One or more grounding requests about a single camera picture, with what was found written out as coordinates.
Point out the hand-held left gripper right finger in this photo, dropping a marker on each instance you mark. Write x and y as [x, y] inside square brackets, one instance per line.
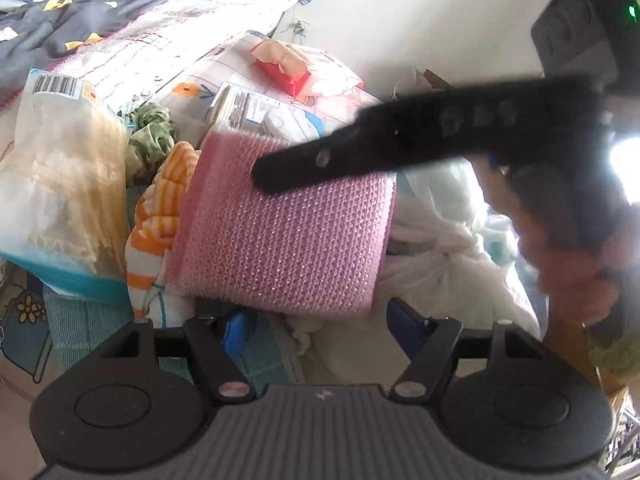
[402, 322]

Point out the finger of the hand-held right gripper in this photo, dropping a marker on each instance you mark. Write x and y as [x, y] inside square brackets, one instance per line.
[380, 140]

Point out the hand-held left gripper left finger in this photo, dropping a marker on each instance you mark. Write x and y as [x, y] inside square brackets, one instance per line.
[235, 332]

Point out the pink cloth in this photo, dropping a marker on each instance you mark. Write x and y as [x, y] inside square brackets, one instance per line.
[280, 245]

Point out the teal checked towel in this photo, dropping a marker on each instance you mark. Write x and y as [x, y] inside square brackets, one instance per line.
[85, 325]

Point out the large cardboard box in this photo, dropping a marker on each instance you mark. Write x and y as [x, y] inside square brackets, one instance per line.
[570, 355]

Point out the person's right hand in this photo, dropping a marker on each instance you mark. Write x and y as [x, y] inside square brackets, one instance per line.
[565, 280]

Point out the white plastic bag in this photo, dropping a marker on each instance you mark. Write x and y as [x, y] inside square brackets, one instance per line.
[450, 270]

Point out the pale green plastic bag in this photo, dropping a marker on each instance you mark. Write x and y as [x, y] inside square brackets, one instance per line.
[445, 185]

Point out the red wet wipes pack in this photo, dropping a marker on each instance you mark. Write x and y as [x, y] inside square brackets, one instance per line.
[295, 75]

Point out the orange striped towel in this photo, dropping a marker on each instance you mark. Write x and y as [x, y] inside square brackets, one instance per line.
[150, 240]

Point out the blue white face mask box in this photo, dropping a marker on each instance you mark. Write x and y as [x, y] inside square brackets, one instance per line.
[250, 107]

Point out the green scrunchie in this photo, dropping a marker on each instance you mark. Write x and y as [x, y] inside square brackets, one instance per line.
[150, 145]

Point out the blue cotton tissue pack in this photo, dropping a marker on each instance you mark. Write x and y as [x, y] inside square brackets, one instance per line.
[55, 175]

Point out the dark grey printed bedsheet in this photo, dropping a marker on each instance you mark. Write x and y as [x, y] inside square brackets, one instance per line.
[100, 20]

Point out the white wall socket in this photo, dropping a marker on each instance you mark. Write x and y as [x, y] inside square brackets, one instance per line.
[303, 28]

